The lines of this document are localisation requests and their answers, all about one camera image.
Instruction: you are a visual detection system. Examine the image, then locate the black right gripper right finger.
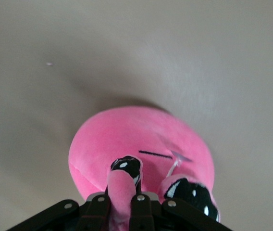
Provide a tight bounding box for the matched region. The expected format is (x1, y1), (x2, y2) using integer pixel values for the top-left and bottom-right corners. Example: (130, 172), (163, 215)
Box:
(129, 193), (235, 231)

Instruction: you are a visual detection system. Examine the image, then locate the brown table mat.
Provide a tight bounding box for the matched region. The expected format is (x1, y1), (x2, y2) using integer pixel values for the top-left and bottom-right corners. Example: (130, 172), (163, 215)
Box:
(0, 0), (273, 231)

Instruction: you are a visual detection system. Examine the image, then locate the pink plush toy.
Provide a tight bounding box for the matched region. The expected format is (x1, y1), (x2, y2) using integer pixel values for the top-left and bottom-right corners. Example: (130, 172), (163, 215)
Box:
(68, 105), (221, 231)

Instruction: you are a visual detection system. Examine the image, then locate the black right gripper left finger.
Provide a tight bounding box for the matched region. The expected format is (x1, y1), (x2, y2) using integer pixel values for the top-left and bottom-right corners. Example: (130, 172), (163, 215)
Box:
(6, 194), (111, 231)

